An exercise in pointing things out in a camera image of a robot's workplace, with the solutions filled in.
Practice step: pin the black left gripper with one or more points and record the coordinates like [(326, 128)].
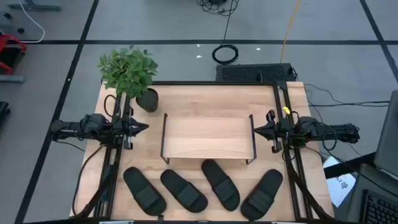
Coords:
[(128, 127)]

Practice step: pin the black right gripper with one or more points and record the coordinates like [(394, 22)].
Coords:
[(276, 133)]

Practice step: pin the wooden shelf with black legs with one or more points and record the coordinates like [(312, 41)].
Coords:
[(206, 137)]

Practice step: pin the black rubber slide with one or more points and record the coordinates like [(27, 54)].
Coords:
[(144, 193), (262, 196), (220, 185), (183, 191)]

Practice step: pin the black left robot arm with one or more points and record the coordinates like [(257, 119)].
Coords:
[(68, 129)]

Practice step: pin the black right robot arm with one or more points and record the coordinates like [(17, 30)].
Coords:
[(342, 132)]

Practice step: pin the green plant in black pot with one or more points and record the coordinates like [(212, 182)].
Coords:
[(129, 70)]

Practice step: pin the black computer case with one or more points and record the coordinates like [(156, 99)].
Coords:
[(248, 73)]

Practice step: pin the black desk bar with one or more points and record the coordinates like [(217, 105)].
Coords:
[(342, 168)]

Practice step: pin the white paper sheet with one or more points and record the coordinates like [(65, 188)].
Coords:
[(342, 186)]

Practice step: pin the grey desk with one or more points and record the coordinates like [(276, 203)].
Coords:
[(367, 177)]

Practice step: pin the grey monitor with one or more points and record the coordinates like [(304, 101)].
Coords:
[(388, 140)]

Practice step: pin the grey desk foot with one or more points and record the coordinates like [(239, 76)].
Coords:
[(34, 6), (11, 79)]

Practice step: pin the black keyboard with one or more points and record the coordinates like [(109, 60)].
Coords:
[(379, 208)]

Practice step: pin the black metal rig frame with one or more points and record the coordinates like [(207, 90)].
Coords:
[(217, 83)]

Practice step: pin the red chair frame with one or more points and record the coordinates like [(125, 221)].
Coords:
[(12, 39)]

